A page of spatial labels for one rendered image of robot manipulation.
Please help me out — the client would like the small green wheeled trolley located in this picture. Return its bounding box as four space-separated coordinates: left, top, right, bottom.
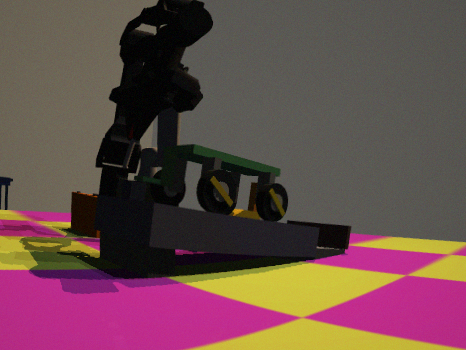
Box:
134 144 288 222

